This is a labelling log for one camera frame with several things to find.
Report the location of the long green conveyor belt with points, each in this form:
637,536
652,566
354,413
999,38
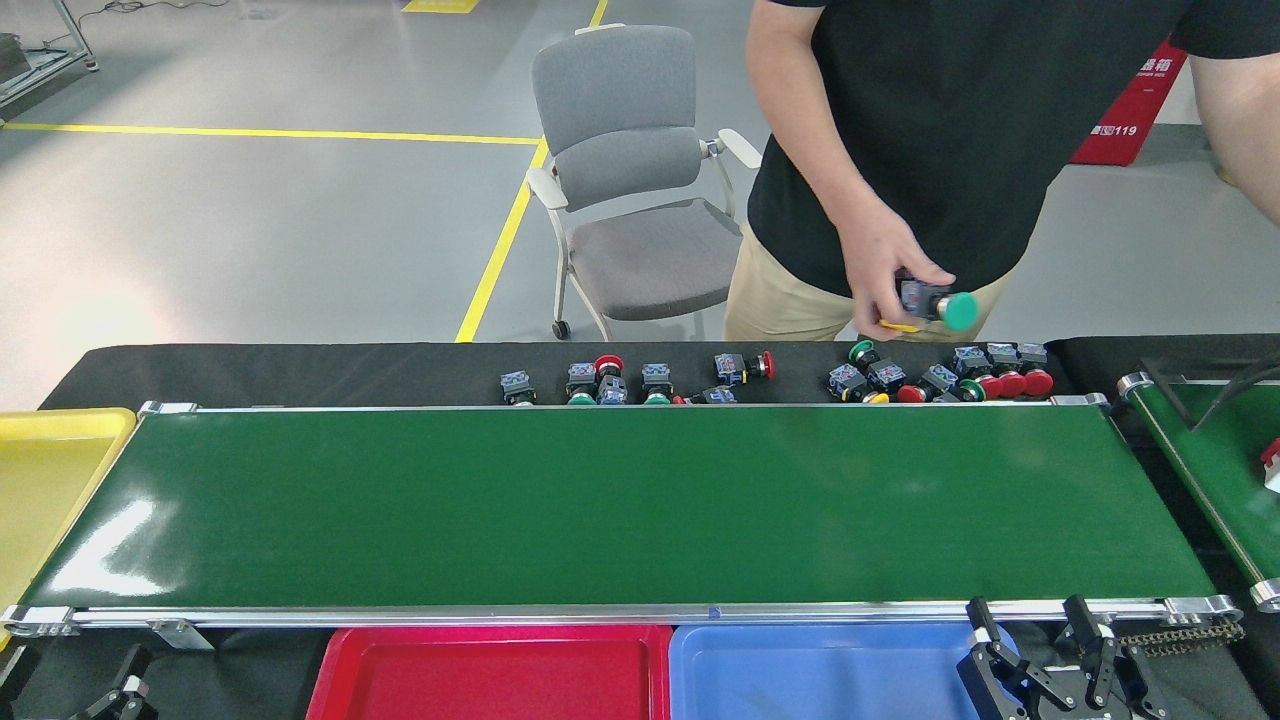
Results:
600,500

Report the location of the blue plastic tray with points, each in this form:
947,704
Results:
800,680

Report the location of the person's right forearm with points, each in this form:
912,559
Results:
820,150

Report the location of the person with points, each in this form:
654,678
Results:
950,120

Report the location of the red plastic tray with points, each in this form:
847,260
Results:
480,680

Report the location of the metal rack frame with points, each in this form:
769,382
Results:
40,68

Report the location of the short green conveyor belt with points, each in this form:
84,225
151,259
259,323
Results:
1220,470

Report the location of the grey office chair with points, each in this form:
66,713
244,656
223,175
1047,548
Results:
620,90

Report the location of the person's left forearm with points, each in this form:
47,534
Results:
1250,150

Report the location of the black guide frame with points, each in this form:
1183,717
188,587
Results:
1170,397

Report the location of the red fire equipment box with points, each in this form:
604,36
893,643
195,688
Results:
1130,110

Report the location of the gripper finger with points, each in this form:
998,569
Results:
125,690

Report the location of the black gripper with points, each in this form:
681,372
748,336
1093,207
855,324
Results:
1070,712

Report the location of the green push button switch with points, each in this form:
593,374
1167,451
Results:
886,375
517,383
968,360
657,378
960,311
582,378

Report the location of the person's right hand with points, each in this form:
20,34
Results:
880,265

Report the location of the black equipment case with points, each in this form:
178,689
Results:
12,60

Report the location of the yellow plastic tray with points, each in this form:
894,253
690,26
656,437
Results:
50,480

